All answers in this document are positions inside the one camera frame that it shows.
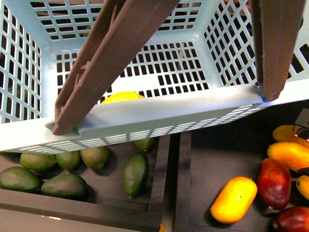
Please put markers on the yellow lemon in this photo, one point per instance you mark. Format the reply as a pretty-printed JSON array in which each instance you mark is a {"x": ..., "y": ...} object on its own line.
[{"x": 122, "y": 96}]

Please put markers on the light blue plastic basket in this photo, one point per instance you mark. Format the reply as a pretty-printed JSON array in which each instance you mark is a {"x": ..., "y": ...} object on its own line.
[{"x": 197, "y": 71}]

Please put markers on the brown basket handle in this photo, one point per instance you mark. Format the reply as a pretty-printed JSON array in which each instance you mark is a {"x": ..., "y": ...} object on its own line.
[{"x": 123, "y": 27}]

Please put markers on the yellow mango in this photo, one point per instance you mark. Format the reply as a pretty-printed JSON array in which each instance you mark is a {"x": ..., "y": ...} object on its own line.
[
  {"x": 293, "y": 155},
  {"x": 234, "y": 200}
]

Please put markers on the dark red mango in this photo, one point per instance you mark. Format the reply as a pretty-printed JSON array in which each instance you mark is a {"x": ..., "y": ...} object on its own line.
[{"x": 293, "y": 219}]

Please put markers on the dark green avocado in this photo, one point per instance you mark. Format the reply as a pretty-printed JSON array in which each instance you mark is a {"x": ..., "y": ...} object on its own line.
[
  {"x": 135, "y": 175},
  {"x": 20, "y": 179},
  {"x": 68, "y": 186}
]

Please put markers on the green lime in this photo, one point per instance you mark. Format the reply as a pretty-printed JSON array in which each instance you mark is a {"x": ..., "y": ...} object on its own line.
[
  {"x": 68, "y": 160},
  {"x": 95, "y": 157},
  {"x": 38, "y": 162}
]

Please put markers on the black wooden crate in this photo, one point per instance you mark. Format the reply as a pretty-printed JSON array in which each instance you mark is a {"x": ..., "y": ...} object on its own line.
[{"x": 106, "y": 202}]

